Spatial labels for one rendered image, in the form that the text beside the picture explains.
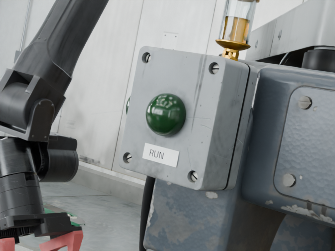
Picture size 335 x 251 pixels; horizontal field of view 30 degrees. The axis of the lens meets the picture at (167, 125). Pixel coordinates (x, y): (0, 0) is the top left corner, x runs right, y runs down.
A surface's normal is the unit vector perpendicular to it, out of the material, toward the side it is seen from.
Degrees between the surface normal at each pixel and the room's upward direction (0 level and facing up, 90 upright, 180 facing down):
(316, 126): 90
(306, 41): 90
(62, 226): 59
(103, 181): 90
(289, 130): 90
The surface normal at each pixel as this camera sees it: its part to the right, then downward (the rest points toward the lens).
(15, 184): 0.19, -0.30
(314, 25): -0.98, -0.18
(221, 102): 0.79, 0.18
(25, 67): -0.44, -0.43
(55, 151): 0.74, -0.48
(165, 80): -0.59, -0.07
